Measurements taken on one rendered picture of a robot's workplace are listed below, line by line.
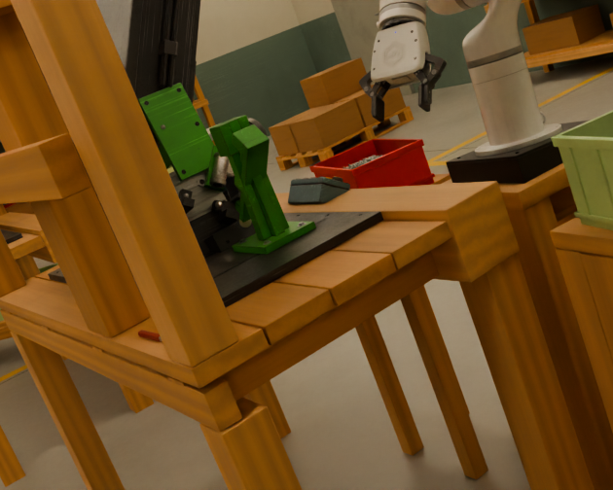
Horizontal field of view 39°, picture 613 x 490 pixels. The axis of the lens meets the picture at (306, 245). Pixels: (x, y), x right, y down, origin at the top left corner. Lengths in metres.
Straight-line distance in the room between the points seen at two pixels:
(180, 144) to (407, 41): 0.67
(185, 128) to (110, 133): 0.75
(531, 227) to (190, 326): 0.76
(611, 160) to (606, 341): 0.37
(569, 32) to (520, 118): 6.20
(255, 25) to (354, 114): 4.15
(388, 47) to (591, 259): 0.52
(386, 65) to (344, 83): 7.33
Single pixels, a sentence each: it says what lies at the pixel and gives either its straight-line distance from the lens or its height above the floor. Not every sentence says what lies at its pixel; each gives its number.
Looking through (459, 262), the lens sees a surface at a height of 0.79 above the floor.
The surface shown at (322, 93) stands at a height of 0.56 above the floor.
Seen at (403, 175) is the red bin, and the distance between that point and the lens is 2.24.
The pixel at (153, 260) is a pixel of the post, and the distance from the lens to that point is 1.31.
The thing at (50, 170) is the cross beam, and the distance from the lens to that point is 1.36.
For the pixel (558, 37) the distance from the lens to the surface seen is 8.17.
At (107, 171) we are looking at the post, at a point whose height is 1.21.
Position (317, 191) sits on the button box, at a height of 0.93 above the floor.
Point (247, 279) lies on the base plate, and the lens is 1.63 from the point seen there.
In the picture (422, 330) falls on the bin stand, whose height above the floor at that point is 0.46.
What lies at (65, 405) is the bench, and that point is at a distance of 2.78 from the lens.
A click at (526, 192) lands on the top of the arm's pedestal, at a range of 1.76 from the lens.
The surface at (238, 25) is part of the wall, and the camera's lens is 12.17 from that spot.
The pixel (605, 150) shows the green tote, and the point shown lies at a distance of 1.49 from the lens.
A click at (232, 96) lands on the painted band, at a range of 11.97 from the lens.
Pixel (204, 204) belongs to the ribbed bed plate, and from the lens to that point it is 2.01.
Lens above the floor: 1.31
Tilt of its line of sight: 14 degrees down
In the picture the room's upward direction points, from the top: 21 degrees counter-clockwise
